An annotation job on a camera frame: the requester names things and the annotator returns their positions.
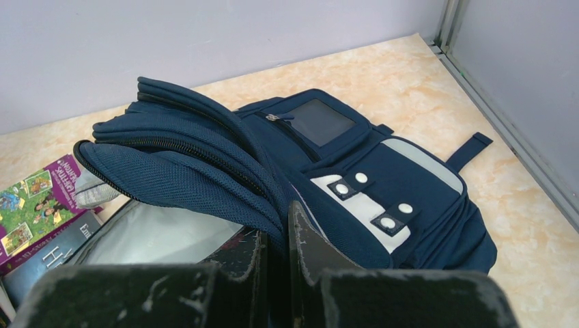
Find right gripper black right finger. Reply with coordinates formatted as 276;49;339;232
288;201;518;327

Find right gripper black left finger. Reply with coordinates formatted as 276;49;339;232
12;228;268;327

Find navy blue backpack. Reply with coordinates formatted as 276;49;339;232
73;77;497;273

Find dark blue book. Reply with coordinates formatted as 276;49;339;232
1;210;102;309

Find purple picture book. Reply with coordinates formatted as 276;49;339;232
1;154;87;276

